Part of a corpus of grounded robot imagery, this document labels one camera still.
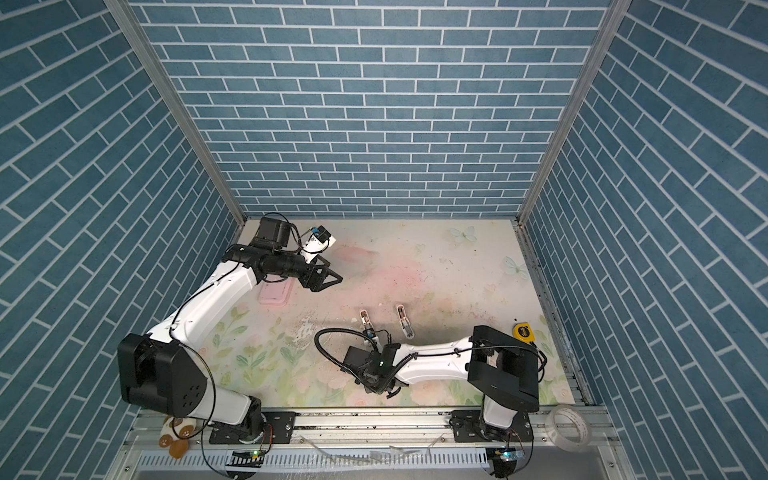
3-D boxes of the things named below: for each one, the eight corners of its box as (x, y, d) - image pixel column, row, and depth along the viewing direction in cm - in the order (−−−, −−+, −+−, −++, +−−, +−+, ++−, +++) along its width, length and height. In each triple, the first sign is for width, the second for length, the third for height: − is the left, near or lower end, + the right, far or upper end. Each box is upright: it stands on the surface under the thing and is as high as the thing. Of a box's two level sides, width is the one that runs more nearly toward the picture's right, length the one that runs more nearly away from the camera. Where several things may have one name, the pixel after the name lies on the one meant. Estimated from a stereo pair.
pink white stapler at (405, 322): (407, 340, 90) (408, 332, 86) (395, 314, 96) (396, 306, 91) (414, 337, 91) (415, 329, 87) (402, 312, 96) (403, 303, 92)
